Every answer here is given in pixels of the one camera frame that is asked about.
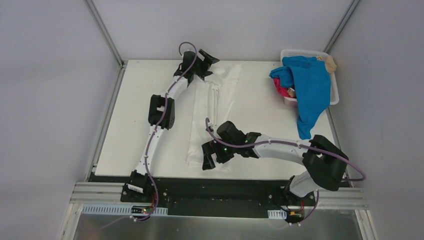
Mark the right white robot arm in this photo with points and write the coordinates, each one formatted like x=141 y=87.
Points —
x=324 y=163

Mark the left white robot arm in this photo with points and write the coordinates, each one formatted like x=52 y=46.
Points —
x=161 y=118

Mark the blue t shirt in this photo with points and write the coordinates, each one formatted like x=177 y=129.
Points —
x=312 y=86

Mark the white t shirt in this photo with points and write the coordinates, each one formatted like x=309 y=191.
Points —
x=214 y=98

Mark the pink t shirt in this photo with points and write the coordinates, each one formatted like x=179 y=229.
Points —
x=285 y=92

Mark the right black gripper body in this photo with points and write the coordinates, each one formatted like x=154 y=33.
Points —
x=214 y=151

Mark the aluminium frame rail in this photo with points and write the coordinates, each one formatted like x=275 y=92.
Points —
x=110 y=193

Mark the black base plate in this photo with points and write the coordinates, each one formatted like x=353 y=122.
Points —
x=225 y=198

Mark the white cable duct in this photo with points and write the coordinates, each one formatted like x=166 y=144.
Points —
x=123 y=210
x=277 y=214

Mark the white plastic laundry basket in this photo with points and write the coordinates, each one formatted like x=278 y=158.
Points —
x=313 y=53

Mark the left white cable duct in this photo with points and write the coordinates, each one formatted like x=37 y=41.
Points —
x=123 y=210

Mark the beige t shirt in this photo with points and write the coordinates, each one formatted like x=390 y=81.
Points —
x=329 y=62

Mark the right white cable duct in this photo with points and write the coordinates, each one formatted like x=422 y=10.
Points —
x=277 y=214

